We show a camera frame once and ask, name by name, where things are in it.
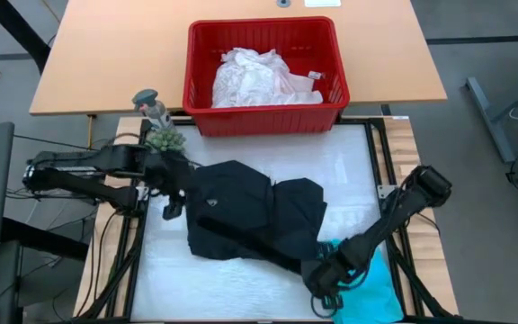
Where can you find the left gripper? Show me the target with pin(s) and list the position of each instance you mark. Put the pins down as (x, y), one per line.
(169, 173)

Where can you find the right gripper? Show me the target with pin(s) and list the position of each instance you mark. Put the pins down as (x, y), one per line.
(331, 274)

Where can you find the teal garment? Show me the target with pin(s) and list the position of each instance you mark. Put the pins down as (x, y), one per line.
(371, 301)

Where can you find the black jacket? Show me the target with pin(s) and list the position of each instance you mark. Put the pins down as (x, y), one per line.
(241, 202)

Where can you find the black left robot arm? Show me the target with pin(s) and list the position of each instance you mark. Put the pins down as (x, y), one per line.
(106, 159)

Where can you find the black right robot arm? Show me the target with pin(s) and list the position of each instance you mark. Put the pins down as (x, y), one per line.
(403, 202)

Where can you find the red plastic laundry bin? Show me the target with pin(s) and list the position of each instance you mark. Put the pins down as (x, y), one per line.
(304, 36)

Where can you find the green potted succulent plant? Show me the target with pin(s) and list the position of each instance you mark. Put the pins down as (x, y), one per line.
(164, 140)

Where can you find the clear spray bottle grey head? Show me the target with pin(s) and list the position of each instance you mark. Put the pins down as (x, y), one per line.
(146, 96)

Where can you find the white garment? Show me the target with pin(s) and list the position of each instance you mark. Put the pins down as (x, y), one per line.
(259, 81)

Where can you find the orange wooden desk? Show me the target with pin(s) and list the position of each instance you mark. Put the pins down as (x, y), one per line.
(106, 54)

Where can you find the black diagonal desk beam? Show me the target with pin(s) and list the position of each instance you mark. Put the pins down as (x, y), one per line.
(16, 31)

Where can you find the grey metal desk leg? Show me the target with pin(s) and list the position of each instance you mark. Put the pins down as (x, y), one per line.
(488, 117)

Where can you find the white desk socket plate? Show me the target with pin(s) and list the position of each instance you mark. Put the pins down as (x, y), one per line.
(322, 2)

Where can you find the black aluminium table frame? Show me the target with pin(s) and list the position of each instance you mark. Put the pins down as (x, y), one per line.
(136, 252)

